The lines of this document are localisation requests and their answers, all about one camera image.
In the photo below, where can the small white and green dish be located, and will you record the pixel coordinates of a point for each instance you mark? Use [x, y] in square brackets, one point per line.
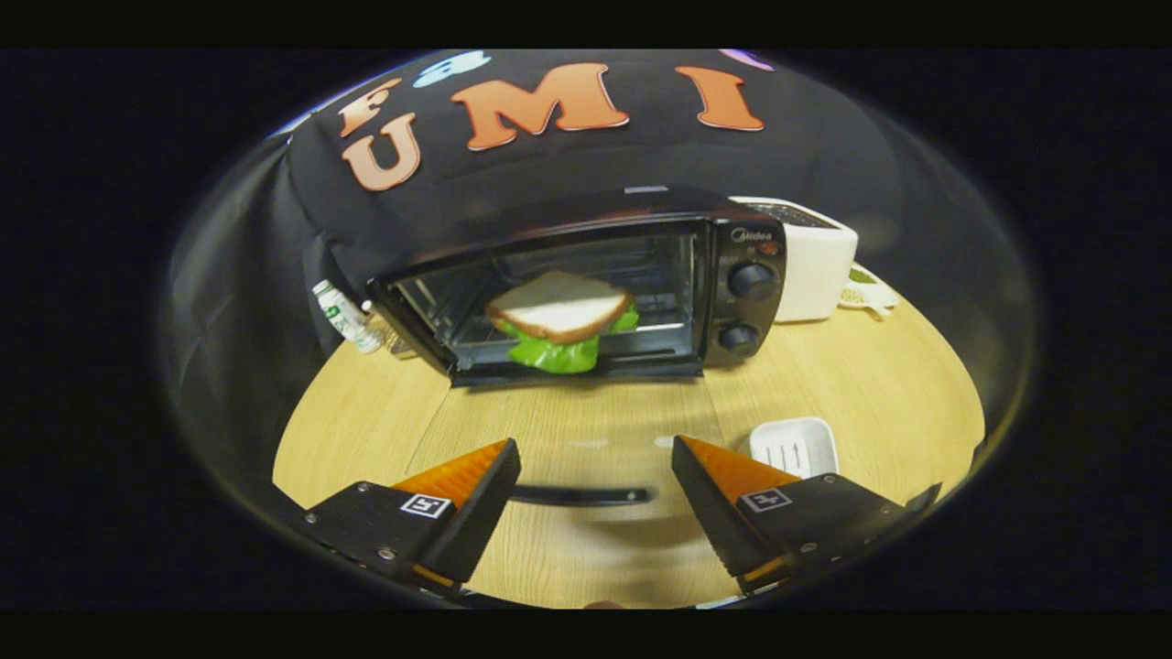
[868, 291]

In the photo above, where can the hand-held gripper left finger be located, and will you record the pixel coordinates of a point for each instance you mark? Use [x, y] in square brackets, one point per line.
[476, 522]

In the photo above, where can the white toaster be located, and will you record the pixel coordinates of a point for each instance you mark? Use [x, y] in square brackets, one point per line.
[815, 270]

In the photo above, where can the white bottle with green label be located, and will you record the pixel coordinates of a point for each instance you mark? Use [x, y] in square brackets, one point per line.
[343, 316]

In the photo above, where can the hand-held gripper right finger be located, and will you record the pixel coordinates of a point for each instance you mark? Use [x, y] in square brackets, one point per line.
[714, 522]

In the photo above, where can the white bread lettuce sandwich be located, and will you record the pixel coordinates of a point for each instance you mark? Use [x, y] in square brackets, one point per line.
[558, 307]

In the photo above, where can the white rectangular tray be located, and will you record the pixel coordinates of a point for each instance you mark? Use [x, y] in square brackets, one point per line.
[795, 448]

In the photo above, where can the black toaster oven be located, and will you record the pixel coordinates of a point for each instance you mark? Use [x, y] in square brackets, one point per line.
[751, 320]

